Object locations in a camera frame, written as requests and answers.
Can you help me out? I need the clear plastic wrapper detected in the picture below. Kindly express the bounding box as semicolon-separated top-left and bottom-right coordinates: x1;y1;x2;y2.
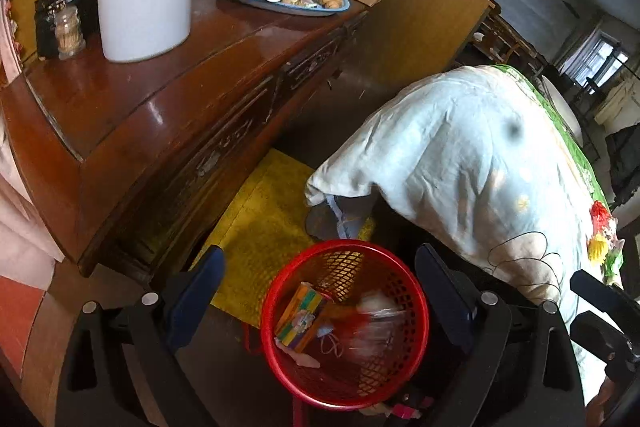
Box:
345;289;402;358

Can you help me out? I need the wooden bench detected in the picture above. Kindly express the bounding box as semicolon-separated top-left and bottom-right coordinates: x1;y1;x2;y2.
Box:
475;7;547;74

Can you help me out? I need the grey blue cloth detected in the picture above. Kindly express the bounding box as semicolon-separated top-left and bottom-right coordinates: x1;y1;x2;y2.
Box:
306;202;373;242

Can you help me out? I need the red mesh wastebasket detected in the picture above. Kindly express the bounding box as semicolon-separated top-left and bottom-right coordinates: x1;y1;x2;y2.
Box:
260;241;431;410

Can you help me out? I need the dark wooden dresser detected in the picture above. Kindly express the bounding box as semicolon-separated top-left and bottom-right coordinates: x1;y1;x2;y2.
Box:
0;0;371;280

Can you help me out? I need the clear toothpick jar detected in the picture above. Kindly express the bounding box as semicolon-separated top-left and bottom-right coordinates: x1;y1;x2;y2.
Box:
54;6;86;60

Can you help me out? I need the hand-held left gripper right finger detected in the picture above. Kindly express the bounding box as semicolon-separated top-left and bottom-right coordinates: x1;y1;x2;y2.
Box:
414;243;586;427

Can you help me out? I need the yellow floor mat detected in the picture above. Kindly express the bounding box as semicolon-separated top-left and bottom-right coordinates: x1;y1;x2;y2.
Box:
192;148;376;330

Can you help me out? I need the black lacquered box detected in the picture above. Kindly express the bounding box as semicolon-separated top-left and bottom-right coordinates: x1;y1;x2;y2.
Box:
34;0;101;60

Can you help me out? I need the white face mask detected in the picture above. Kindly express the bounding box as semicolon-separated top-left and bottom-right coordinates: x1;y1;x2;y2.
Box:
312;324;352;359

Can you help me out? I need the pink plastic object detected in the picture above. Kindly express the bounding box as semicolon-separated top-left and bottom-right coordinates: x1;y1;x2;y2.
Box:
389;394;434;419

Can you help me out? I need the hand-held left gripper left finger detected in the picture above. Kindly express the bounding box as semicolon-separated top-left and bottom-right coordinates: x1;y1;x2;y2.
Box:
55;244;228;427

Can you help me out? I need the black coat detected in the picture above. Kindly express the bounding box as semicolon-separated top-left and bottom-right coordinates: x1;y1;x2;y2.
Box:
606;127;640;208

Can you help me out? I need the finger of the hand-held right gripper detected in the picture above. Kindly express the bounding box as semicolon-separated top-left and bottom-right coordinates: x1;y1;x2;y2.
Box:
570;269;640;314

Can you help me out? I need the colourful striped carton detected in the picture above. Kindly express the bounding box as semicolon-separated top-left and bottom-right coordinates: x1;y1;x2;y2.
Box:
274;283;335;353

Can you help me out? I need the pink cloth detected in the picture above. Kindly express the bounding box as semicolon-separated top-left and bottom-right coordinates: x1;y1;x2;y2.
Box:
0;142;57;260

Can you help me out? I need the window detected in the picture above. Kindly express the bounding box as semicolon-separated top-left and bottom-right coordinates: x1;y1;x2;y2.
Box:
560;32;632;94

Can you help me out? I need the white pillow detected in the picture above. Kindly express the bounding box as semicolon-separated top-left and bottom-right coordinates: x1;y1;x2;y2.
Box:
541;74;584;142

